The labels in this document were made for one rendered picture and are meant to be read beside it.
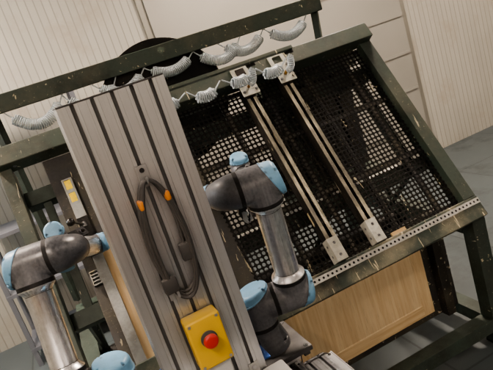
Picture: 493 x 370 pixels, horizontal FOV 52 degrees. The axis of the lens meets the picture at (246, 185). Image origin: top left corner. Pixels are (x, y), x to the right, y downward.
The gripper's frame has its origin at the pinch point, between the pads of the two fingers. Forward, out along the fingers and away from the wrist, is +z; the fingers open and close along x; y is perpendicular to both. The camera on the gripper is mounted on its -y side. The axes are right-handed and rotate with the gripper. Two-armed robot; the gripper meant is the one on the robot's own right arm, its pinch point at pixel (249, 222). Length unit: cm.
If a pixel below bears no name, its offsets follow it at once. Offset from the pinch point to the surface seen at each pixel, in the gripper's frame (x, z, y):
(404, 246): -75, 42, -20
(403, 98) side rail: -125, 5, 44
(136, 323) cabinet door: 60, 34, 3
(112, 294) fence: 65, 24, 16
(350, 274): -41, 43, -19
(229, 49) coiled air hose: -56, -15, 128
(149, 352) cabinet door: 60, 41, -9
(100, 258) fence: 63, 15, 32
